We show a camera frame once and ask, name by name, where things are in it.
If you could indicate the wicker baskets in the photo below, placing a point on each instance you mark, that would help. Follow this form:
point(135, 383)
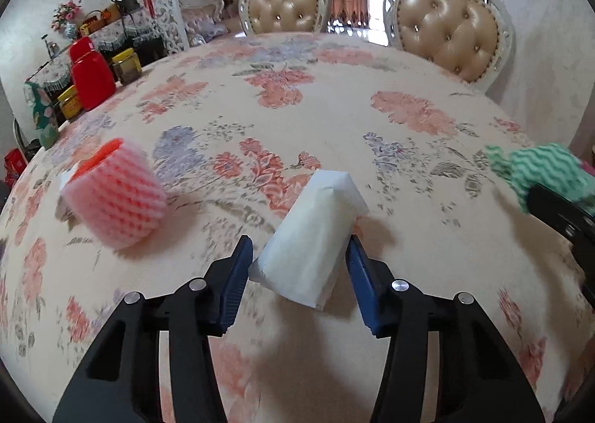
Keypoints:
point(95, 23)

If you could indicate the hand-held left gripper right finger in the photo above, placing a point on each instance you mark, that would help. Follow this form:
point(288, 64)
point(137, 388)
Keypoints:
point(365, 293)

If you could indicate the orange foam fruit net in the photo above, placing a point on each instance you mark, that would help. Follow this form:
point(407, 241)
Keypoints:
point(95, 158)

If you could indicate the green floral bottle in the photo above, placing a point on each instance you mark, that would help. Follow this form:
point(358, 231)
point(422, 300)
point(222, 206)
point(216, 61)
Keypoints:
point(42, 116)

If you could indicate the green wavy cloth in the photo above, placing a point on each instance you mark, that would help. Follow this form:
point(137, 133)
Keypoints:
point(544, 167)

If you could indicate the pink flowers in vase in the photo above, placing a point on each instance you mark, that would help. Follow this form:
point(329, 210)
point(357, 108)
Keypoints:
point(69, 16)

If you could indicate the red gift bag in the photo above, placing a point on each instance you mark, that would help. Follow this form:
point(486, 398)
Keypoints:
point(14, 167)

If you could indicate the red thermos jug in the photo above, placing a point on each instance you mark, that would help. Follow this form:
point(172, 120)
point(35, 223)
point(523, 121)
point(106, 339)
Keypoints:
point(93, 79)

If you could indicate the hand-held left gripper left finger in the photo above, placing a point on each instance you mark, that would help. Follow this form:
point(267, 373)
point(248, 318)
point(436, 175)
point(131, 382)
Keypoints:
point(232, 293)

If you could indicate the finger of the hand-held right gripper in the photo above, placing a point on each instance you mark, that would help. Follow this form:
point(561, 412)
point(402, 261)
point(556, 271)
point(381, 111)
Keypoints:
point(541, 202)

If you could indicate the black piano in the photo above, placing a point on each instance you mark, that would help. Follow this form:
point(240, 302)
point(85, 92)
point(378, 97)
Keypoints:
point(151, 51)

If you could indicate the pink foam fruit net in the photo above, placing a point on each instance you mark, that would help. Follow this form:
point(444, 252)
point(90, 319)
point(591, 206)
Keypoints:
point(116, 200)

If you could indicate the brown jar with yellow lid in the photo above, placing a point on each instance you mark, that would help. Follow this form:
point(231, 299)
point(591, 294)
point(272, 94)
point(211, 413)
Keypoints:
point(128, 67)

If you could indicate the yellow-lid sauce jar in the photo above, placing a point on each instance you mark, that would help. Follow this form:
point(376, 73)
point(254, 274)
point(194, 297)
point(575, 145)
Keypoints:
point(70, 104)

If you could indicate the white tissue pack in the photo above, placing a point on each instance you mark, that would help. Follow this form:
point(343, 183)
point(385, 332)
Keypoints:
point(311, 237)

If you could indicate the black handbag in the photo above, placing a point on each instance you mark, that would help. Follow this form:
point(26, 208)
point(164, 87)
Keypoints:
point(125, 4)

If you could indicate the lace piano cover cloth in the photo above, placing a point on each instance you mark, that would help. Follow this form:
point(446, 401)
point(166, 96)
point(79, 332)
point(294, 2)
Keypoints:
point(107, 39)

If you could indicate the ornate sofa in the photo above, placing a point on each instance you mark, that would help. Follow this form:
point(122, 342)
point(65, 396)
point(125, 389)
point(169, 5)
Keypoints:
point(204, 23)

